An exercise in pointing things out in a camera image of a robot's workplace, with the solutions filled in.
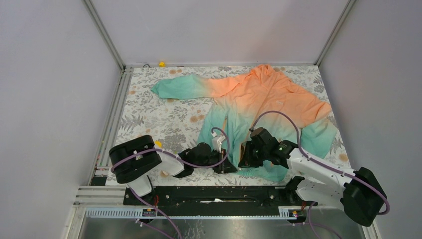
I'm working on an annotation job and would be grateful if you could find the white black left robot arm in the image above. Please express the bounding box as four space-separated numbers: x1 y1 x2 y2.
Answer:
108 132 237 205

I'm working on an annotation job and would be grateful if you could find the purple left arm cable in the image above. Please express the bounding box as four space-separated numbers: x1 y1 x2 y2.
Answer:
110 127 231 239

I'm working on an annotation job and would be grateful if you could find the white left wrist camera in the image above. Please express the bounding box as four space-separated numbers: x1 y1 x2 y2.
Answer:
211 132 226 152

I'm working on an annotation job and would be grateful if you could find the mint and orange zip jacket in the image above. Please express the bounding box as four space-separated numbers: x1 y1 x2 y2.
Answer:
152 65 337 165

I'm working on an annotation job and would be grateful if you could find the aluminium frame post left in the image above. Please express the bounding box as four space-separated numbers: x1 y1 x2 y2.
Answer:
82 0 125 71

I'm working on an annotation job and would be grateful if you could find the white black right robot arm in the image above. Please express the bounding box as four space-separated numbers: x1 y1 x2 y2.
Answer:
238 127 387 227

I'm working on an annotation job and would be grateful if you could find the aluminium frame post right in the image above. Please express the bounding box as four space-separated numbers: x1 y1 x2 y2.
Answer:
314 0 357 67

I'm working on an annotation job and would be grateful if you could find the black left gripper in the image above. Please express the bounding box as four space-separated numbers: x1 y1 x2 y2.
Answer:
193 148 237 174

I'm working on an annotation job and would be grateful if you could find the aluminium frame post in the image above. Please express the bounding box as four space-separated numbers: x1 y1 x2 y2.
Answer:
314 0 357 67
82 0 125 71

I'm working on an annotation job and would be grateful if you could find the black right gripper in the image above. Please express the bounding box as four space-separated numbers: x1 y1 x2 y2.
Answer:
238 140 269 168

